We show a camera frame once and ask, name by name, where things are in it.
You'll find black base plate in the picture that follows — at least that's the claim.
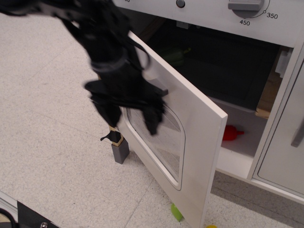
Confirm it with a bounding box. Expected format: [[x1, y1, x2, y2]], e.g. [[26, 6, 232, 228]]
[[17, 201, 58, 228]]

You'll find grey cabinet door handle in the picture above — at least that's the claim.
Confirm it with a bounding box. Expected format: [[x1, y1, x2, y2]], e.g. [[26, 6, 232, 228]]
[[291, 120, 304, 148]]

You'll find grey temperature knob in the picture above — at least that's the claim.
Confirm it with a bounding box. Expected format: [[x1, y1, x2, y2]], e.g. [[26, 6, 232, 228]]
[[228, 0, 265, 19]]

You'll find green toy pear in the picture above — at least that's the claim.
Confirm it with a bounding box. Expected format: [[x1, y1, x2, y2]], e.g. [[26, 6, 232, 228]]
[[171, 203, 183, 222]]

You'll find white toy oven cabinet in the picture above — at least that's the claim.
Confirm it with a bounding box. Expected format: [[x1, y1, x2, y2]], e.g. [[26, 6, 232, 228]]
[[115, 0, 304, 211]]

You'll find black cable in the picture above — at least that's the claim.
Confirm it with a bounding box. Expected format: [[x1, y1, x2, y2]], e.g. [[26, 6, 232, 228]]
[[0, 208, 18, 228]]

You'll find white oven door with window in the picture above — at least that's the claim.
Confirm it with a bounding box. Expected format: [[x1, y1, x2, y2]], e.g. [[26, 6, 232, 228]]
[[118, 33, 228, 228]]

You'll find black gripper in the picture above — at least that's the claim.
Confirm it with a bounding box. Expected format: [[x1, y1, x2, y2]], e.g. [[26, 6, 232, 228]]
[[85, 63, 165, 135]]

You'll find green toy bell pepper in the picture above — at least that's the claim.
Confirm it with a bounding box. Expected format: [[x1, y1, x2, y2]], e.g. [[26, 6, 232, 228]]
[[161, 47, 192, 67]]

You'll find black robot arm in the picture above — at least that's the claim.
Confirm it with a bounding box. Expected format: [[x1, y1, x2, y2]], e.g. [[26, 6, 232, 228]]
[[0, 0, 165, 135]]

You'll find white right cabinet door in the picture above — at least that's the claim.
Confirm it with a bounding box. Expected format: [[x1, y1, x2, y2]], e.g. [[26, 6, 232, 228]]
[[254, 51, 304, 197]]

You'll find grey oven tray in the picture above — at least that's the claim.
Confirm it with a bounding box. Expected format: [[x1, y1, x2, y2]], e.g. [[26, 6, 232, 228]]
[[147, 21, 281, 112]]

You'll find red ketchup bottle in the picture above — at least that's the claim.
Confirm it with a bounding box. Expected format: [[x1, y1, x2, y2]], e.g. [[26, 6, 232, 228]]
[[222, 125, 244, 141]]

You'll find grey oven leg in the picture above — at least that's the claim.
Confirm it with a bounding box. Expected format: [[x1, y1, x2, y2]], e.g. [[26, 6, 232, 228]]
[[109, 127, 130, 164]]

